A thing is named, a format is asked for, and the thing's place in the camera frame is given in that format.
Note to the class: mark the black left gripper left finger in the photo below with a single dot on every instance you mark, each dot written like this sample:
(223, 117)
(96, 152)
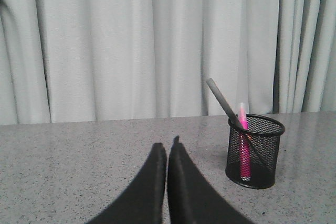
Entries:
(142, 200)

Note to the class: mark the pink marker pen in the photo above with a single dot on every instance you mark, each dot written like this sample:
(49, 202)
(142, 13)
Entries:
(245, 172)

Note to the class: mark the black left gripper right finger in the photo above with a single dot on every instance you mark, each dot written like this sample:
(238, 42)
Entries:
(190, 196)

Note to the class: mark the black mesh pen bin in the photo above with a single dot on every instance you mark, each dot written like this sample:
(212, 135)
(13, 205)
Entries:
(252, 153)

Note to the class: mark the grey orange scissors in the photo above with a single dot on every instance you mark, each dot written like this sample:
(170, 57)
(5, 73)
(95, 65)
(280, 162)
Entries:
(232, 117)

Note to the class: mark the grey curtain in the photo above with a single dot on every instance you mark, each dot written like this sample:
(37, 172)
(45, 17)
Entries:
(88, 60)

